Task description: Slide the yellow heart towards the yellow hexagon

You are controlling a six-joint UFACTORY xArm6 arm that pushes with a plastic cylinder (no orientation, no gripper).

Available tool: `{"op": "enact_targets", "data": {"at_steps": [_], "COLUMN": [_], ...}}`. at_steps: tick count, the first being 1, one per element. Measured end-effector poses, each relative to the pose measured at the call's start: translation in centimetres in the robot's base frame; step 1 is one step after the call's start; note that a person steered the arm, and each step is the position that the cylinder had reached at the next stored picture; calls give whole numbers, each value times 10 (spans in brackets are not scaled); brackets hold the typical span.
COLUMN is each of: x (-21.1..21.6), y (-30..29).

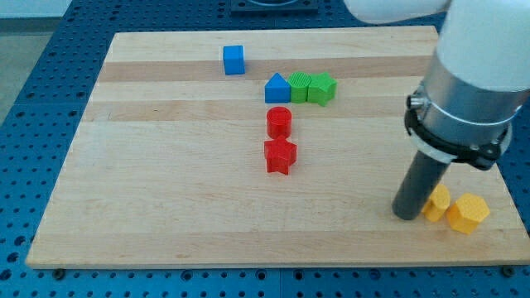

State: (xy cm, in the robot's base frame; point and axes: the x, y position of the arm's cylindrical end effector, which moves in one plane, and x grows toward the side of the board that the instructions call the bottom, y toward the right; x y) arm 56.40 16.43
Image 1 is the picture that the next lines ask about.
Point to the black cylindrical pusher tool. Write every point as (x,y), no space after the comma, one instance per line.
(423,176)

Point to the yellow heart block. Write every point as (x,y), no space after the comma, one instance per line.
(437,203)

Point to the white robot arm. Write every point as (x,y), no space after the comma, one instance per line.
(477,80)

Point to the yellow hexagon block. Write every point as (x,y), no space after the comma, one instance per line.
(467,213)

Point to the green star block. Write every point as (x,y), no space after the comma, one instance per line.
(321,89)

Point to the red star block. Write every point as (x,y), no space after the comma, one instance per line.
(280,154)

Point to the red cylinder block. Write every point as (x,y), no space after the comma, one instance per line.
(279,122)

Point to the green cylinder block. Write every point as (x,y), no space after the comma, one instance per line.
(299,83)

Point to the wooden board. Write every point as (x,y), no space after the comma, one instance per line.
(167,168)

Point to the blue triangle block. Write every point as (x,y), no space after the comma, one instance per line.
(277,90)

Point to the blue cube block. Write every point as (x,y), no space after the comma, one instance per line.
(233,59)

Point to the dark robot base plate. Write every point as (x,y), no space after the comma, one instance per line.
(243,7)

